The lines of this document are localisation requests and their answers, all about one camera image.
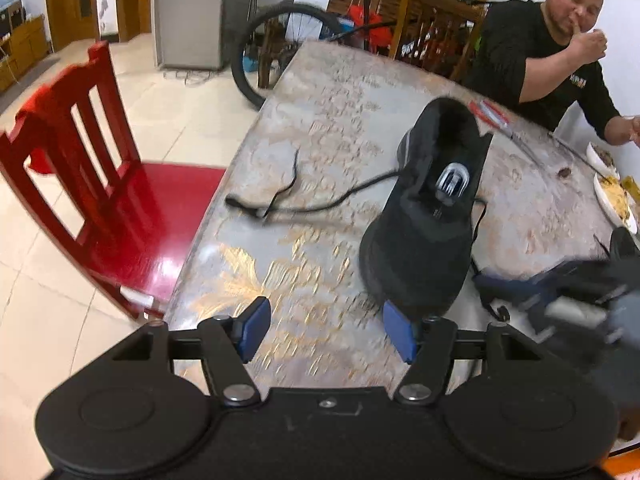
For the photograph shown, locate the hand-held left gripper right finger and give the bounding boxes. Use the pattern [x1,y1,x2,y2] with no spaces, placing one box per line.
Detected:
[382,301,544,406]

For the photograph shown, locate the wooden door frame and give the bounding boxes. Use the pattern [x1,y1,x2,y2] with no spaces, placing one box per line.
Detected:
[115,0,153,43]

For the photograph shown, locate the red wooden chair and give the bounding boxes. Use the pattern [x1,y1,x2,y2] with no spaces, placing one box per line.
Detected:
[0,40,228,321]

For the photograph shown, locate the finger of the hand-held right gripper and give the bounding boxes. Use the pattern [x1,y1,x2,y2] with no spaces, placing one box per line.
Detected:
[472,270,557,322]

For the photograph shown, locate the red handled scissors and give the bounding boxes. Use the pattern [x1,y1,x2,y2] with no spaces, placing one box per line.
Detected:
[469,99,548,171]

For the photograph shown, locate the white plate with yellow food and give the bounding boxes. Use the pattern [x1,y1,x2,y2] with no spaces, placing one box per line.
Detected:
[593,174,640,236]

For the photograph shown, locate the black shoelace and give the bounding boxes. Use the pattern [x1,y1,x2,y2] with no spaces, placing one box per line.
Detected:
[225,147,511,322]

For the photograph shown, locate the red plastic bag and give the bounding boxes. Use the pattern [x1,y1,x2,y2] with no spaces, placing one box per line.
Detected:
[347,2,393,46]

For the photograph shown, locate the black bicycle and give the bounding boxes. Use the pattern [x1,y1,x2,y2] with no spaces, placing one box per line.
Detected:
[231,0,488,111]

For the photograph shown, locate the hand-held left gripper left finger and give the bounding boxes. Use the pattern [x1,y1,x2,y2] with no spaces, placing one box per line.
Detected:
[110,296,273,407]

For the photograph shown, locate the brown wooden chair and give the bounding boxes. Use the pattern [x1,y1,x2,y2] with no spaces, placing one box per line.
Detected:
[395,0,488,83]

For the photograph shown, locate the red cloth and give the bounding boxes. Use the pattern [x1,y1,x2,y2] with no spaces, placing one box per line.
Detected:
[14,85,63,176]

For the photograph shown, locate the floor power cable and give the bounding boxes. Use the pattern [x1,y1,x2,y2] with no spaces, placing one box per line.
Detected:
[164,67,213,85]

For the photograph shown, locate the silver refrigerator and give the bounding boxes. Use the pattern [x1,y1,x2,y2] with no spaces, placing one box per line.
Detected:
[152,0,261,72]

